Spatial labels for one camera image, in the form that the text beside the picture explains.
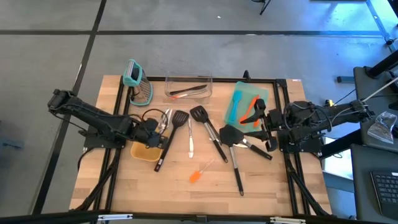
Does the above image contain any wide teal silicone spatula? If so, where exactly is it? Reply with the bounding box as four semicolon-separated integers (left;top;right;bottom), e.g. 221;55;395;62
228;102;239;123

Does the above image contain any narrow teal silicone spatula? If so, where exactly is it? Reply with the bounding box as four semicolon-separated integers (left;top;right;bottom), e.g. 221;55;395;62
231;89;243;123

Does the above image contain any clear plastic bag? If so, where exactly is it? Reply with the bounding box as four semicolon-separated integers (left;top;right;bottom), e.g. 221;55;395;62
367;111;398;145

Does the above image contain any black rig crossbar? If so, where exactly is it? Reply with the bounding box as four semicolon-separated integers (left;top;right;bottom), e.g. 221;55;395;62
0;210;398;224

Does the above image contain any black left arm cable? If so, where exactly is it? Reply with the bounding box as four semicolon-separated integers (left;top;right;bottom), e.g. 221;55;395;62
141;108;169;126

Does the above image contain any black desk leg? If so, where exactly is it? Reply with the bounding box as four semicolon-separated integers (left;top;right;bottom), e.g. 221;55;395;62
366;49;398;79

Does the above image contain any steel box grater teal handle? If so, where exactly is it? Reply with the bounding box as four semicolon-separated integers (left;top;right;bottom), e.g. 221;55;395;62
123;58;154;106

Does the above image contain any white cable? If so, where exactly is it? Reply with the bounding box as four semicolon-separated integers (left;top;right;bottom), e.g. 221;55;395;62
362;75;398;103

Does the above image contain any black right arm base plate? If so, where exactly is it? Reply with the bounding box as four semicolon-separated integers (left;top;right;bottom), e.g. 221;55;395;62
277;133;324;154

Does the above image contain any silver metal scoop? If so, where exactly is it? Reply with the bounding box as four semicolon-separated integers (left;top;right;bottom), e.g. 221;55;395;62
156;108;174;135

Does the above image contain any metal table leg with caster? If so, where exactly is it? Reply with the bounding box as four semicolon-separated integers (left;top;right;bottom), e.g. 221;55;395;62
366;0;398;52

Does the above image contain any teal translucent plastic bin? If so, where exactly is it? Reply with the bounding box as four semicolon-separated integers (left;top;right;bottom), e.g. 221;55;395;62
224;81;270;133

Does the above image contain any slotted black turner steel neck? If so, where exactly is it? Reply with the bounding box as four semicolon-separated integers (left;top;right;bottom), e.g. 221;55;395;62
189;105;229;164

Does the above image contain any black computer keyboard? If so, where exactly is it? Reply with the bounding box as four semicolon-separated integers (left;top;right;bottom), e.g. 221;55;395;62
369;170;398;220

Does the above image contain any silver butter knife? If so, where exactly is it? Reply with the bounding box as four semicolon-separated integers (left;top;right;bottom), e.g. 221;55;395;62
187;117;195;159

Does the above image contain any clear plastic bin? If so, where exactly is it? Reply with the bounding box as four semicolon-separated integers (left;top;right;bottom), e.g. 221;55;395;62
164;72;214;100

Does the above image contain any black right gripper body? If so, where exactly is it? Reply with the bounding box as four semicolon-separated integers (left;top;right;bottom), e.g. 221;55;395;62
255;99;287;153

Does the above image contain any black desk beam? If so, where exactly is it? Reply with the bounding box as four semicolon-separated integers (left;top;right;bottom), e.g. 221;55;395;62
319;128;364;160

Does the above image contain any small orange spatula clear handle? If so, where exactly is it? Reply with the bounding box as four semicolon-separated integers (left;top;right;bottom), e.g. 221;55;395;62
188;159;216;184

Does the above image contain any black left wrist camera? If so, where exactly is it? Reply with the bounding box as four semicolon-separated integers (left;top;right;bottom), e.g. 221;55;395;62
140;117;160;134

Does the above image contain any silver bracket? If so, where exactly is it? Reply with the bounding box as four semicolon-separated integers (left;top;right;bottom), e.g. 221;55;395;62
269;216;307;224
97;213;134;222

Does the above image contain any yellow-orange plastic bin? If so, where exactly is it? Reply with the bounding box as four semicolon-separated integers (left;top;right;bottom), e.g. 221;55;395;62
130;141;163;162

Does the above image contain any dark grey desk with keyboard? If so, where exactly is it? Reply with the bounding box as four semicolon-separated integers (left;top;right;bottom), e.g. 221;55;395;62
350;142;398;223

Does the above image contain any solid black turner long handle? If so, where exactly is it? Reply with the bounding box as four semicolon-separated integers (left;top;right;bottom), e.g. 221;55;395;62
218;124;246;197

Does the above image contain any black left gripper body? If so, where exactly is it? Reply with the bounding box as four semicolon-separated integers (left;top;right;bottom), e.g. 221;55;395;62
133;125;170;149

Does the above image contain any long orange silicone spatula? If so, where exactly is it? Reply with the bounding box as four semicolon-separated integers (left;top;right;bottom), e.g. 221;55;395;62
238;95;261;128

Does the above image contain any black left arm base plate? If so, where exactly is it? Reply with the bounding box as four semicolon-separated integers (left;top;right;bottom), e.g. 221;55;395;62
78;123;129;149

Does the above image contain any black stand leg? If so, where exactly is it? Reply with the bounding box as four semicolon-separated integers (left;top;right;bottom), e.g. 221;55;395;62
251;0;272;16

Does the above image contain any black knife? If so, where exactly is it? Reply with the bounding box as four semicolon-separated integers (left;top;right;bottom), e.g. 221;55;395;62
169;84;208;96

